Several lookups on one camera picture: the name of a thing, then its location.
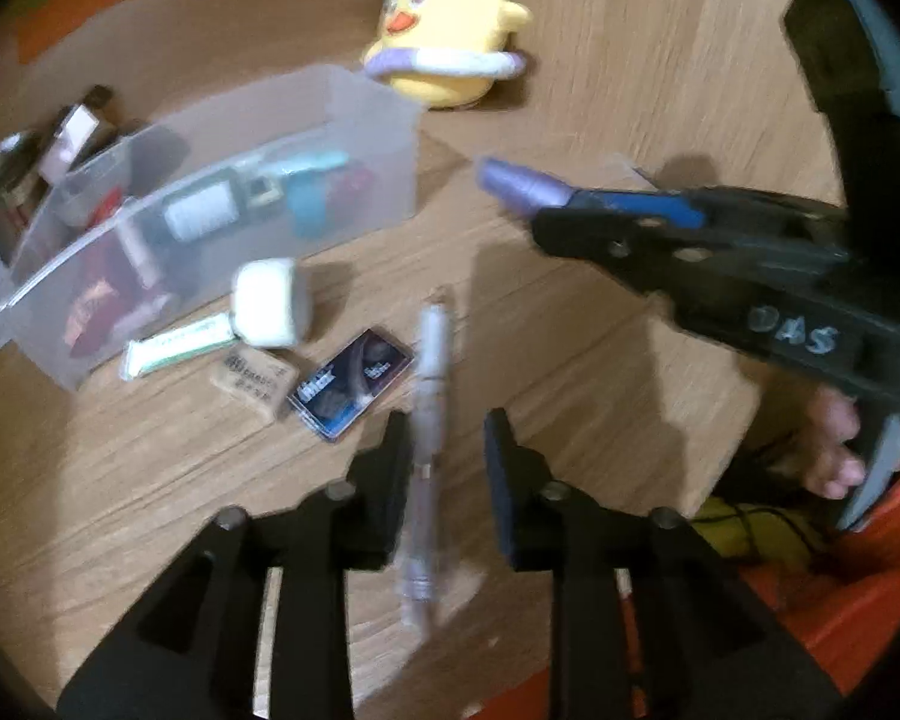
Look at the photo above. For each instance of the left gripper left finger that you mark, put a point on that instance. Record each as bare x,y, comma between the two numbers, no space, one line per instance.
380,472

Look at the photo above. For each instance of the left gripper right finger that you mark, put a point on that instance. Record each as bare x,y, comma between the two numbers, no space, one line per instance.
525,496

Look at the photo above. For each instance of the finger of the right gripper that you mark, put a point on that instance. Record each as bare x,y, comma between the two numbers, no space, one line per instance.
631,255
637,204

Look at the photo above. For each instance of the silver grey pen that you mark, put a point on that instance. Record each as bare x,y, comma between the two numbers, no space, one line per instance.
420,540

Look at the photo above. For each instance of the purple capped dark tube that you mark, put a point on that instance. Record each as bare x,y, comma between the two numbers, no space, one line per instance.
522,191

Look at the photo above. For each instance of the white green toothpaste tube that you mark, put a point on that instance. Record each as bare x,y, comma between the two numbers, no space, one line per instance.
142,357

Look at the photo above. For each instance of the red foil packet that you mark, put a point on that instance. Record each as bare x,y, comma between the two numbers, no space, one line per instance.
93,311

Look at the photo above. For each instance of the teal tape roll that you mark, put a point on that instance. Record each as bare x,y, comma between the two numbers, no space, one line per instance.
302,181

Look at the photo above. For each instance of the dark green glass bottle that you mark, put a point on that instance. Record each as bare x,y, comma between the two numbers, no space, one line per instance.
201,209

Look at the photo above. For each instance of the pink white-capped tube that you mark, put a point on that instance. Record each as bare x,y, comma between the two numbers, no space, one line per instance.
148,272

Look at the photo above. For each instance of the person right hand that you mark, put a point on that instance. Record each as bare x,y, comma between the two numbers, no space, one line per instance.
819,457

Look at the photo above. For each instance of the small dark blue packet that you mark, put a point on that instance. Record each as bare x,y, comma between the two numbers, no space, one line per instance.
333,398

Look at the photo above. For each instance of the beige eraser block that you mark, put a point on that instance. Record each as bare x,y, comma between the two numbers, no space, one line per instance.
256,379

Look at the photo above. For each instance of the white round jar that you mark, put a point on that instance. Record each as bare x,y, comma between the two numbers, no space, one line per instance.
271,304

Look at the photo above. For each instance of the yellow chick plush toy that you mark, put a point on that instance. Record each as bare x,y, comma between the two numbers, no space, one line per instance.
446,54

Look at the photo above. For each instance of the clear plastic storage bin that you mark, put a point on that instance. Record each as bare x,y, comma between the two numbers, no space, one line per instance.
246,128

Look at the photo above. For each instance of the small pink white box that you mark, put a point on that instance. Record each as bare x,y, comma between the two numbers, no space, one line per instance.
81,130

